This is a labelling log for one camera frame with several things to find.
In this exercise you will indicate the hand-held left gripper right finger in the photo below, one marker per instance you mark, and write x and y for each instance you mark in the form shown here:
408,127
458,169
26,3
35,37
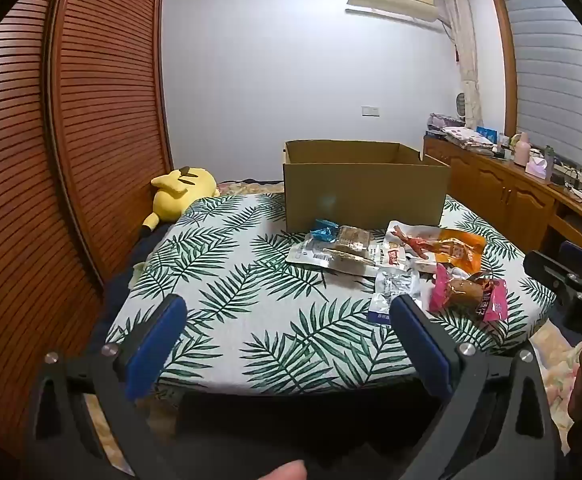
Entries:
421,350

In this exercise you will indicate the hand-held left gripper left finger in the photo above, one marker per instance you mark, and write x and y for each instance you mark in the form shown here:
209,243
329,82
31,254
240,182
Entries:
156,347

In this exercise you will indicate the pink snack packet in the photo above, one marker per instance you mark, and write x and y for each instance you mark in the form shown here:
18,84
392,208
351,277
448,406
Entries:
491,305

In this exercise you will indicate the clear silver snack packet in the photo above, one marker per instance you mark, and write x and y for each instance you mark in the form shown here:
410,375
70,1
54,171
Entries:
396,285

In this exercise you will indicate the orange snack packet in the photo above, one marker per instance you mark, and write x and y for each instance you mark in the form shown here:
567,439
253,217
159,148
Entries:
463,252

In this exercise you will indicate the white packet with red label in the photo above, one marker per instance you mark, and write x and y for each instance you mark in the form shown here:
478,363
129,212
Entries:
393,256

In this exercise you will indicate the chicken feet snack packet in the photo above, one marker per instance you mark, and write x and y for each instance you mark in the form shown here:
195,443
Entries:
413,241

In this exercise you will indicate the clear packet of brown snack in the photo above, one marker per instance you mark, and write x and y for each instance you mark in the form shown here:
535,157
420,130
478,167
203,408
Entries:
353,237

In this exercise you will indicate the cardboard box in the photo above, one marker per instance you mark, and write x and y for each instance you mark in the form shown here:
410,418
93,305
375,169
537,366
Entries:
361,195

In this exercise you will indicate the person's left hand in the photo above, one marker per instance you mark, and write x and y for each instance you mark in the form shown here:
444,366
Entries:
286,471

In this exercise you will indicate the floral blanket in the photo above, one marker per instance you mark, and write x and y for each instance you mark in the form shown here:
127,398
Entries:
556,375

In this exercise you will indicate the dark navy blanket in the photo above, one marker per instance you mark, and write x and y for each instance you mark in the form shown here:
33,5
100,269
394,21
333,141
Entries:
131,280

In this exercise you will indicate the green bottle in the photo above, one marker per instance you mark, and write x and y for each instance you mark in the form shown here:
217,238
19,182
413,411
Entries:
549,165

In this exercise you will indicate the pink tissue pack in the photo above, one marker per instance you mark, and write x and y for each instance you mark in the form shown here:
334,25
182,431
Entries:
537,167

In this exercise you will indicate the wooden cabinet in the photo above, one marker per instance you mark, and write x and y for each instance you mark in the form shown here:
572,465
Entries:
496,190

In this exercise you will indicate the leaf print bed sheet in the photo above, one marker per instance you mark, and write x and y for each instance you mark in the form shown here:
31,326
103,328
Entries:
251,310

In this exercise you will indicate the pink bottle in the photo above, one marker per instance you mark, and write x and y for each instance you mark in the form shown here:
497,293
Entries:
521,152

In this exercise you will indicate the long clear white snack packet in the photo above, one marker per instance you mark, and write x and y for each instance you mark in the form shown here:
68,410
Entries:
348,256

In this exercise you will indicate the blue box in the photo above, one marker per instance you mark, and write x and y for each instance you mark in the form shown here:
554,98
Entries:
487,134

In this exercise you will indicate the white flat snack packet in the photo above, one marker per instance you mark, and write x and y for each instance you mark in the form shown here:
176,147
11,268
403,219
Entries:
306,255

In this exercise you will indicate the blue candy packet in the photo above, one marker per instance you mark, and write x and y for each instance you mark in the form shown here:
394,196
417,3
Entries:
323,232

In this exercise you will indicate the folded floral cloth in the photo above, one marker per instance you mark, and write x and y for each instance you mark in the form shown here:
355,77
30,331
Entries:
468,137

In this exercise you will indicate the yellow plush toy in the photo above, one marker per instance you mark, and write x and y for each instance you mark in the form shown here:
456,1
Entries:
176,195

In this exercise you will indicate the grey window blind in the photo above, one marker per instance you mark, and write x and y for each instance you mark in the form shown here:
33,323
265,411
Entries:
556,75

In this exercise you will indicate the folded purple cloth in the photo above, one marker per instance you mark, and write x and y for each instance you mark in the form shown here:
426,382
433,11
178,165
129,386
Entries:
443,122

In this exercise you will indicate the white round fan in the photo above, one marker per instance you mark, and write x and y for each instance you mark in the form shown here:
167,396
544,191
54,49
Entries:
463,105

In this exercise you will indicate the wooden louvered wardrobe door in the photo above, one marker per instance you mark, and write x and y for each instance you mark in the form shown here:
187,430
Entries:
111,110
11,210

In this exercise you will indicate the cream curtain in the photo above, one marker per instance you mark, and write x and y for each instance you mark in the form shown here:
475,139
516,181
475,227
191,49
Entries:
463,60

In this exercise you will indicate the white wall switch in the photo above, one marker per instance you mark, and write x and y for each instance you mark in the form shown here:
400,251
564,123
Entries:
370,110

